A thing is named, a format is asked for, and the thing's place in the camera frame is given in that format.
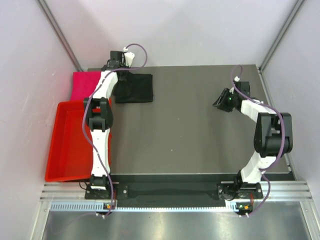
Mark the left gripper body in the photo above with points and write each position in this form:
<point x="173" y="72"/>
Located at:
<point x="122" y="77"/>

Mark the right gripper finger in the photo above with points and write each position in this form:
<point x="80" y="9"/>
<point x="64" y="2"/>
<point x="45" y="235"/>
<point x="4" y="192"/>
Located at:
<point x="224" y="95"/>
<point x="219" y="103"/>

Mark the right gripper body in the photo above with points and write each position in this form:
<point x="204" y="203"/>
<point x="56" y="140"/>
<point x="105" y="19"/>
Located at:
<point x="228" y="104"/>

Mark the black t-shirt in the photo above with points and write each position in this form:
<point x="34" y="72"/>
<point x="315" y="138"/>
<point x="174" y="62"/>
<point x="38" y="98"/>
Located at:
<point x="134" y="88"/>

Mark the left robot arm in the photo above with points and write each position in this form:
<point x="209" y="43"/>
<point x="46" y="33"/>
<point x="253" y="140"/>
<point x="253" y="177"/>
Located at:
<point x="98" y="117"/>

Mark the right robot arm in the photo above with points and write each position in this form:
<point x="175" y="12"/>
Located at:
<point x="273" y="135"/>

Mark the folded pink t-shirt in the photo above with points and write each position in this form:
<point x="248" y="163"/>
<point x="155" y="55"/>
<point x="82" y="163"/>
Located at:
<point x="83" y="84"/>

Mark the red plastic bin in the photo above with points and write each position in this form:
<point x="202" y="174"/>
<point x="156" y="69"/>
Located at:
<point x="71" y="156"/>

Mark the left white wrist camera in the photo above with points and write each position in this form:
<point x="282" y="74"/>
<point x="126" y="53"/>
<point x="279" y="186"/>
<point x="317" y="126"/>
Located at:
<point x="128" y="57"/>

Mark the right corner aluminium post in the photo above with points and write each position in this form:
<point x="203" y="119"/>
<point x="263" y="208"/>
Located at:
<point x="297" y="6"/>

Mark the corner aluminium post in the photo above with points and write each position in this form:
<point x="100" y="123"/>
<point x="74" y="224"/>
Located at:
<point x="297" y="6"/>
<point x="59" y="33"/>

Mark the aluminium frame rail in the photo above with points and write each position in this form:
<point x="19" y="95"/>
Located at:
<point x="275" y="191"/>

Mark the left corner aluminium post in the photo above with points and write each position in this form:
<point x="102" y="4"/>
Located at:
<point x="59" y="33"/>

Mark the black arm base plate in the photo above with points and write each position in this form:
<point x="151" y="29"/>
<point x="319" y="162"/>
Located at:
<point x="160" y="201"/>

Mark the grey slotted cable duct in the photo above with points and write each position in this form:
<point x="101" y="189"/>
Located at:
<point x="86" y="206"/>

